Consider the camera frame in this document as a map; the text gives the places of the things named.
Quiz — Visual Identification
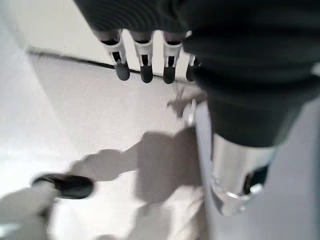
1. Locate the white medical cart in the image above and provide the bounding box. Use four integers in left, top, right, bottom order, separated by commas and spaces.
187, 98, 320, 240

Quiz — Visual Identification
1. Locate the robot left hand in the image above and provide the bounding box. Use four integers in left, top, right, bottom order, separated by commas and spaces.
72, 0, 320, 217

